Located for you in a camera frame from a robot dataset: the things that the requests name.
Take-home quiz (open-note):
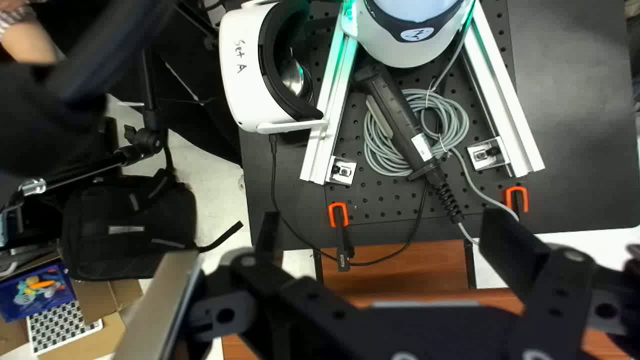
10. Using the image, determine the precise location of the black tripod stand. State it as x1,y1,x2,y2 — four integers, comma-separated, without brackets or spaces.
14,47,176,200

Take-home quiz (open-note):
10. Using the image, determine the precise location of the blue colourful picture card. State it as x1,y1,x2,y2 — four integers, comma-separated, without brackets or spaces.
0,261,75,324

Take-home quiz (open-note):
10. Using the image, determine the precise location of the thin white cable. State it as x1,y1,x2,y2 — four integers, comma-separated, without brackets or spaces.
448,147,523,246

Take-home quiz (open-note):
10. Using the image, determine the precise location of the white VR headset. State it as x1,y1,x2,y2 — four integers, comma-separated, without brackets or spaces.
219,0,331,135

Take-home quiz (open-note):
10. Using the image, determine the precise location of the silver rail corner bracket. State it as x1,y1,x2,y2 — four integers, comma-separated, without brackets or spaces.
466,135,513,172
327,153,361,187

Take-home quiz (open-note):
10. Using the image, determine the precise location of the thin black cable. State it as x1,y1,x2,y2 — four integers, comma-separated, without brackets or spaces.
267,131,430,269

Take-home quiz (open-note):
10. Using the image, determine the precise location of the black perforated mounting board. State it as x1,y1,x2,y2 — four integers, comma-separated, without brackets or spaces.
237,0,640,251

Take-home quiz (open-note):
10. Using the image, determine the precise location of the dark fabric garment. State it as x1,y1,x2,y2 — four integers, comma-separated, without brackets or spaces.
0,0,179,176

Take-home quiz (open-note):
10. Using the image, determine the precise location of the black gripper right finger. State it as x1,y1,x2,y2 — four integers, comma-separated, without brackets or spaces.
478,206,596,360

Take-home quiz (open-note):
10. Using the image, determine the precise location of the orange and black clamp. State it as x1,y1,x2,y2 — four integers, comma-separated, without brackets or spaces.
324,200,359,271
503,184,532,216

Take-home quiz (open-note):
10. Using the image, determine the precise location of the aluminium extrusion rail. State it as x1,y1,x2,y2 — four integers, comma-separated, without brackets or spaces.
462,0,549,179
298,0,362,187

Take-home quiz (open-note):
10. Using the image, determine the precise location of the black fabric bag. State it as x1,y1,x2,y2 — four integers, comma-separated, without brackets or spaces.
60,167,247,281

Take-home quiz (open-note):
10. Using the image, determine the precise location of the flat brown cardboard box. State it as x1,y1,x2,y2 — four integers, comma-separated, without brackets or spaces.
0,273,146,360

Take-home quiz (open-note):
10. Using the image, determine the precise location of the grey metal panel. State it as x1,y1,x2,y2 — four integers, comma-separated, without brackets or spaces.
111,248,207,360

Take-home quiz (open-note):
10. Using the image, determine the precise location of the black handle with cord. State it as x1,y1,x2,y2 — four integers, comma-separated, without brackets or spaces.
351,61,469,225

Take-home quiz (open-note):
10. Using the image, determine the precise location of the coiled grey cable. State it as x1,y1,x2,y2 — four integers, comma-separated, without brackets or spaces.
361,85,473,179

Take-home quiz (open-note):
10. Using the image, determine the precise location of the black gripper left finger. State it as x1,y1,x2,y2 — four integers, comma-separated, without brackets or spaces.
189,209,348,360

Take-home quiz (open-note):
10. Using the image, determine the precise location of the bare forearm with watch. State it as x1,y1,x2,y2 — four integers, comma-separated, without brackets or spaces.
0,0,64,67

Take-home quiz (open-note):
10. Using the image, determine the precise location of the black table leg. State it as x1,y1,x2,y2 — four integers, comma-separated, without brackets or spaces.
312,246,329,281
462,239,481,289

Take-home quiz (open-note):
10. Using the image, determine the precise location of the checkerboard calibration card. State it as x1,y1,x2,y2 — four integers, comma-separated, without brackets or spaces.
24,298,107,356

